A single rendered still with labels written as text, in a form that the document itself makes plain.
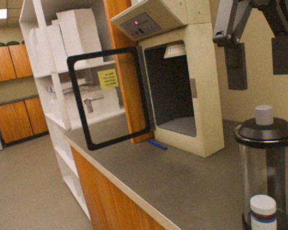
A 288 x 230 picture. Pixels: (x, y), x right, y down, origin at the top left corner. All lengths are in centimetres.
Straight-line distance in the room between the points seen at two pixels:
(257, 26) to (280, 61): 65
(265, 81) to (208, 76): 38
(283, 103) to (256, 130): 71
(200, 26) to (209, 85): 20
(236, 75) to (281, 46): 14
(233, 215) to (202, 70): 46
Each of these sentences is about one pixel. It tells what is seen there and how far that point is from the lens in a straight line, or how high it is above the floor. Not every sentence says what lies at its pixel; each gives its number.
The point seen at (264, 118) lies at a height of 119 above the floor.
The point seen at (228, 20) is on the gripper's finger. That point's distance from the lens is 34.
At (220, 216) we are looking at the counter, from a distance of 60.
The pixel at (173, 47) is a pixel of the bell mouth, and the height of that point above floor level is 135.
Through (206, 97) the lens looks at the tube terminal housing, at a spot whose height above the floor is 116.
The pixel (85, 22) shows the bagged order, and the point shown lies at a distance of 210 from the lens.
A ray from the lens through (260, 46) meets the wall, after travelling 112.
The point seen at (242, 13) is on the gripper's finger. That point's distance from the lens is 38.
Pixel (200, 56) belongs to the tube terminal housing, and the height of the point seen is 130.
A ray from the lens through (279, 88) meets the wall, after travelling 111.
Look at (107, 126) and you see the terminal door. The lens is 96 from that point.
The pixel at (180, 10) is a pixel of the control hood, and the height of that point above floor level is 145.
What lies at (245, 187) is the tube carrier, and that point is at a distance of 48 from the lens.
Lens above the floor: 133
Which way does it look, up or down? 13 degrees down
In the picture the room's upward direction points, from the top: 10 degrees counter-clockwise
